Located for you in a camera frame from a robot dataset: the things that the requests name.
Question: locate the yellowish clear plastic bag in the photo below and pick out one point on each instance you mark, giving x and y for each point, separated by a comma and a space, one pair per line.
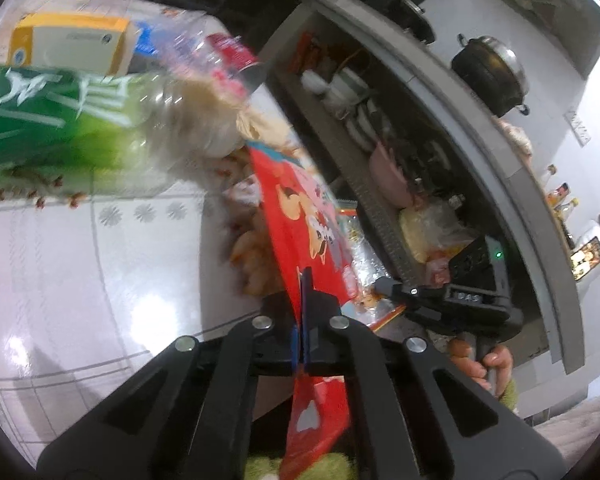
430, 230

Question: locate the crumpled clear plastic bottle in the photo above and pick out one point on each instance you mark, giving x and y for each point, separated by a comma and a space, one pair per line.
185, 42

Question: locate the green fuzzy garment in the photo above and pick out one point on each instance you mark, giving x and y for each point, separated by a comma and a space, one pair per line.
260, 467

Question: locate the stack of white bowls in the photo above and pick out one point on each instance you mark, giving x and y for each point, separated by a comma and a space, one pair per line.
345, 90

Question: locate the pale cloth on counter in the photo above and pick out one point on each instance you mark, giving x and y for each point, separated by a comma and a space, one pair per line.
515, 137

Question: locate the condiment jar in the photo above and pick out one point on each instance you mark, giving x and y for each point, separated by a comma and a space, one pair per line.
551, 176
560, 197
570, 212

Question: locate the clear plastic bag red contents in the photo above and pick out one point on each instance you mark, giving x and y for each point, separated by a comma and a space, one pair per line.
437, 270

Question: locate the white bowl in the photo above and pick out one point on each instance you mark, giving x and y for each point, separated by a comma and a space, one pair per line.
312, 82

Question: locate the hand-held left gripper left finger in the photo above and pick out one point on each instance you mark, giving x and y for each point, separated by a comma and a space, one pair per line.
280, 345

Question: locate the person's right forearm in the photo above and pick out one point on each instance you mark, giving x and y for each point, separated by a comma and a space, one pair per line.
509, 397

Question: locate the red snack bag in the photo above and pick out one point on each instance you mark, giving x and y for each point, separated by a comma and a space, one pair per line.
305, 215

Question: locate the grey concrete counter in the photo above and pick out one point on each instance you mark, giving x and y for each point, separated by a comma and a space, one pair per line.
430, 75

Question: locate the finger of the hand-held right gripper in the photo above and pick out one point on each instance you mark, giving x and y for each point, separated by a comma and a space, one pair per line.
415, 300

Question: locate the green white plastic packet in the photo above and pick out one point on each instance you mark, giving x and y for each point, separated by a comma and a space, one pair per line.
55, 110

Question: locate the pink plastic basin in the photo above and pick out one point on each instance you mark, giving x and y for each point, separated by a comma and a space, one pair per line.
387, 172

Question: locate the silvery printed snack wrapper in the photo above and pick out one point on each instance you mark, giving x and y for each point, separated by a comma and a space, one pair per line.
362, 255

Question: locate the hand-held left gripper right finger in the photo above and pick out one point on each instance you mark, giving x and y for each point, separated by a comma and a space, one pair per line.
322, 340

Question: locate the red drink can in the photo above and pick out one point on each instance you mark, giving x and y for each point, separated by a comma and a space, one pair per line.
232, 60

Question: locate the red cardboard box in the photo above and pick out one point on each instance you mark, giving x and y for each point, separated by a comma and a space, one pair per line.
307, 50

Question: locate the person's right hand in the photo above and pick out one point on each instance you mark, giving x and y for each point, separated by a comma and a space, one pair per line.
500, 370

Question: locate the yellow white medicine box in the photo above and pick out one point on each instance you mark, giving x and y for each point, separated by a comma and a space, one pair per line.
70, 42

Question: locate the black pot with steel lid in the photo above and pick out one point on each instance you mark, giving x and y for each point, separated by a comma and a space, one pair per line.
480, 70

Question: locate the white wall power strip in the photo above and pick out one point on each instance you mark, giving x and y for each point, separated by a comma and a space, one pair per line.
578, 127

